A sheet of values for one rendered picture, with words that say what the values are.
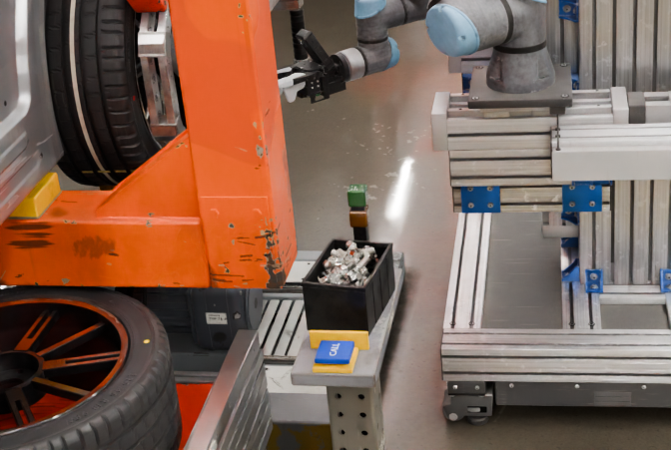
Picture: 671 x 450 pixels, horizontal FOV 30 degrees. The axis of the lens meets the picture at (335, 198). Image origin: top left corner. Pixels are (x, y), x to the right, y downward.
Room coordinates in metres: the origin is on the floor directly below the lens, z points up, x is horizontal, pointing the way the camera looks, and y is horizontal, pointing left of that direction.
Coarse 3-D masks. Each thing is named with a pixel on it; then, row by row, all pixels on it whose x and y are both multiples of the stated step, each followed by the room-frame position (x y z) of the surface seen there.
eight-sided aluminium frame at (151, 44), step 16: (144, 16) 2.74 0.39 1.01; (160, 16) 2.73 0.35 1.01; (144, 32) 2.70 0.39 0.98; (160, 32) 2.70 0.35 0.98; (144, 48) 2.69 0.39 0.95; (160, 48) 2.68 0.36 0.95; (144, 64) 2.69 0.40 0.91; (160, 64) 2.68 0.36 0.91; (144, 80) 2.69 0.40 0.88; (176, 96) 2.71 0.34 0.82; (160, 112) 2.71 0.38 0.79; (176, 112) 2.69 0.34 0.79; (160, 128) 2.68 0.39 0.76; (176, 128) 2.68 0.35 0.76; (160, 144) 2.72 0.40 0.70
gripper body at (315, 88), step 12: (336, 60) 2.82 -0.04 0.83; (300, 72) 2.78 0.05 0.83; (324, 72) 2.78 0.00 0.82; (336, 72) 2.83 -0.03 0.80; (348, 72) 2.80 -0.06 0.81; (312, 84) 2.76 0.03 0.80; (324, 84) 2.77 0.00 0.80; (336, 84) 2.81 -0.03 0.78; (300, 96) 2.78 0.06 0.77; (312, 96) 2.75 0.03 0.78; (324, 96) 2.77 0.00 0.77
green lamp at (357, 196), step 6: (354, 186) 2.48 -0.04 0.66; (360, 186) 2.48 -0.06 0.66; (366, 186) 2.48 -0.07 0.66; (348, 192) 2.46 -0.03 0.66; (354, 192) 2.45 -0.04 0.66; (360, 192) 2.45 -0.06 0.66; (366, 192) 2.47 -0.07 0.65; (348, 198) 2.46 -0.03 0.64; (354, 198) 2.45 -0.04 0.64; (360, 198) 2.45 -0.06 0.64; (366, 198) 2.47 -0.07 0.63; (348, 204) 2.46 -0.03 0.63; (354, 204) 2.45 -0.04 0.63; (360, 204) 2.45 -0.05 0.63
